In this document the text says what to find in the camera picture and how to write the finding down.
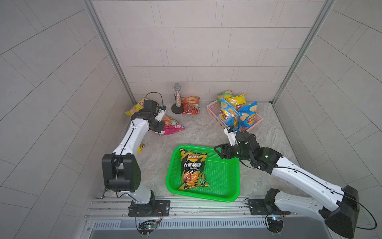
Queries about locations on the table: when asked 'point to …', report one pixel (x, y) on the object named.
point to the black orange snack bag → (193, 172)
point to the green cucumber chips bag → (226, 94)
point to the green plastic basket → (223, 175)
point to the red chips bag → (191, 105)
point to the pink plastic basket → (213, 109)
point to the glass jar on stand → (177, 108)
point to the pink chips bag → (171, 126)
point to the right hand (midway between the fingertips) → (217, 148)
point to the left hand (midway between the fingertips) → (160, 123)
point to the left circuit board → (146, 227)
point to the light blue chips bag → (227, 113)
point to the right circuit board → (275, 224)
